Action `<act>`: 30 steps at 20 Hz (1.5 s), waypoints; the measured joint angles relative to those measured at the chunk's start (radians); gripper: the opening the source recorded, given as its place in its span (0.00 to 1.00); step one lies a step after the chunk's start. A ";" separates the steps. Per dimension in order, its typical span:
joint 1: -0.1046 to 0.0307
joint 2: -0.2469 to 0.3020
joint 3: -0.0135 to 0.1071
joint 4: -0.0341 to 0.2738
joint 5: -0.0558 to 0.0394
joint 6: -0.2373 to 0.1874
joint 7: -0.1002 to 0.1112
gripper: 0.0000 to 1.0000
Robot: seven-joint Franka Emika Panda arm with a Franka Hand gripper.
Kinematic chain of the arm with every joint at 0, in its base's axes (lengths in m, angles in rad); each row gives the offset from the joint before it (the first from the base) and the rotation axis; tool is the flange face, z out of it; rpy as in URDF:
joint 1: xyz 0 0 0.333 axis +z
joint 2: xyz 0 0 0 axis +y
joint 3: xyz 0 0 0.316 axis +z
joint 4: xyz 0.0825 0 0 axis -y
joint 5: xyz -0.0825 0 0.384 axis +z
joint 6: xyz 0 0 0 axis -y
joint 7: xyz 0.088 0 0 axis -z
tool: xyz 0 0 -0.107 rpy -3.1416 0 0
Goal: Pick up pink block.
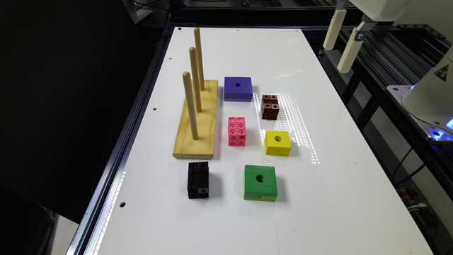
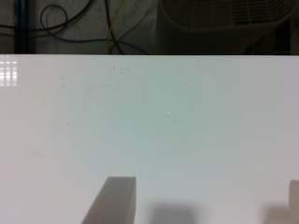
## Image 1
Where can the near wooden peg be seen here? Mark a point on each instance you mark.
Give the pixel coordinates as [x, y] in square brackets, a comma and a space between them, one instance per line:
[190, 104]

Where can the far wooden peg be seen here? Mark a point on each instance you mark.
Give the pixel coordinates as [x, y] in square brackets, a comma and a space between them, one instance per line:
[198, 48]

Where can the middle wooden peg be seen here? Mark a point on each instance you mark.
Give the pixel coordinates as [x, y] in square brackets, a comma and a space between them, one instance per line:
[196, 83]

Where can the wooden peg base board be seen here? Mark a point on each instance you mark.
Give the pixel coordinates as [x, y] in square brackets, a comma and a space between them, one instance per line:
[203, 148]

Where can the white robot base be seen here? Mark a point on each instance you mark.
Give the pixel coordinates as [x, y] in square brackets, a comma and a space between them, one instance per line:
[429, 102]

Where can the black linking cube block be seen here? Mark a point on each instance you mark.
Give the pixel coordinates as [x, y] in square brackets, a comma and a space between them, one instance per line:
[198, 180]

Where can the green wooden block with hole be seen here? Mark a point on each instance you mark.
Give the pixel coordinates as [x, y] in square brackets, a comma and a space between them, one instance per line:
[260, 183]

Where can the pink linking cube block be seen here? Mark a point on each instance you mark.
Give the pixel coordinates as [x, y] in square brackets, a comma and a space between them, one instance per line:
[237, 131]

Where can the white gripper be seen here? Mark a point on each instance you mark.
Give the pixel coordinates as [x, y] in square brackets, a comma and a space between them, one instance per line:
[374, 11]

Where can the yellow wooden block with hole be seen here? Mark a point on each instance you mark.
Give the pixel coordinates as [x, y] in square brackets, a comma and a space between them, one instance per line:
[277, 143]

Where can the wooden peg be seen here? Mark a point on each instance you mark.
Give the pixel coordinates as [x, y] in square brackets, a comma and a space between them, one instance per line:
[190, 104]
[196, 83]
[198, 48]

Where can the brown linking cube block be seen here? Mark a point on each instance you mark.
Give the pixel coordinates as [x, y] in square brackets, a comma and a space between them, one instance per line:
[269, 107]

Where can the purple wooden block with hole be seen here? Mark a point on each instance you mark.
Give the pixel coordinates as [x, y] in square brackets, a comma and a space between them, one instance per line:
[238, 89]

